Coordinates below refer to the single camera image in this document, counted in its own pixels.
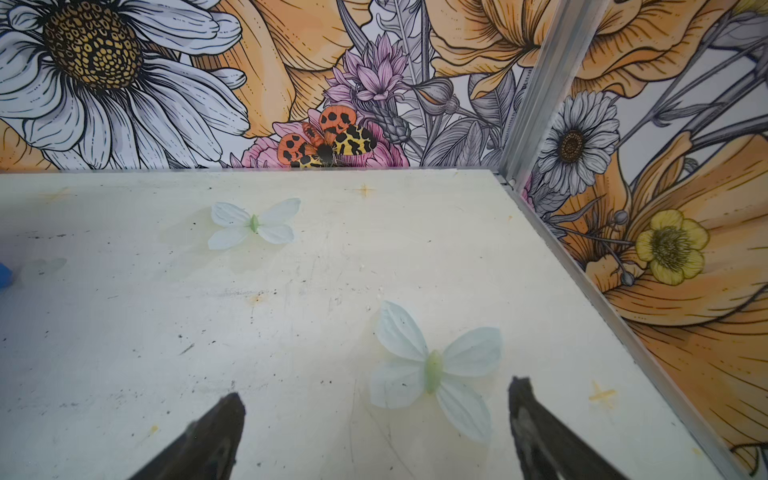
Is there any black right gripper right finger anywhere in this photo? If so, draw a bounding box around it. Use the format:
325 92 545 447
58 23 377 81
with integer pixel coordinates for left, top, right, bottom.
508 377 625 480

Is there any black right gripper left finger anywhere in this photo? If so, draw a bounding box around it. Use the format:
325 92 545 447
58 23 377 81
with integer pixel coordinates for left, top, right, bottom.
130 392 246 480

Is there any blue plastic bin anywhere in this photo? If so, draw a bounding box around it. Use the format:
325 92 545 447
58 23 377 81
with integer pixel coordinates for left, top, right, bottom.
0 263 13 289

